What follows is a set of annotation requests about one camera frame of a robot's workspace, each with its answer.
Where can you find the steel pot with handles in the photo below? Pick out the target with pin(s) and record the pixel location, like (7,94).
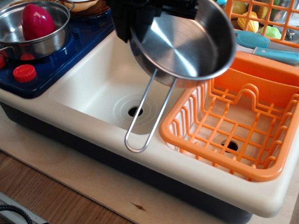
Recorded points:
(14,45)

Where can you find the orange plastic grid basket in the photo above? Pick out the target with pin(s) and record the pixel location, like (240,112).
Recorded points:
(283,14)

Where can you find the red stove knob right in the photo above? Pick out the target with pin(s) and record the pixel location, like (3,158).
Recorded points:
(24,73)

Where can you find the magenta plastic toy vegetable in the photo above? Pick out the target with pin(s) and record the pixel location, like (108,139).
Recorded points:
(36,22)

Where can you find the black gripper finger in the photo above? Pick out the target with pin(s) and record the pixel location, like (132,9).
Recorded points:
(144,16)
(123,19)

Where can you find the yellow toy lemon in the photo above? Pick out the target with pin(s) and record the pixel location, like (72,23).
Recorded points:
(239,8)

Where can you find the orange plastic drying rack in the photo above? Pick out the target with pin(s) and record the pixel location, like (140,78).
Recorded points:
(242,122)

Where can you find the cream toy kitchen sink unit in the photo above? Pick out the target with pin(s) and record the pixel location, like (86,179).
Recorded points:
(75,131)

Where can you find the steel frying pan wire handle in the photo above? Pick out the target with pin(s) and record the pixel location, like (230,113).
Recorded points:
(182,52)

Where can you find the green toy lettuce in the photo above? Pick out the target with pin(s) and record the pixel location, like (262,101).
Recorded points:
(272,32)

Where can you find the yellow toy corn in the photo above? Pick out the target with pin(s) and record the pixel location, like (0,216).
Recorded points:
(247,24)

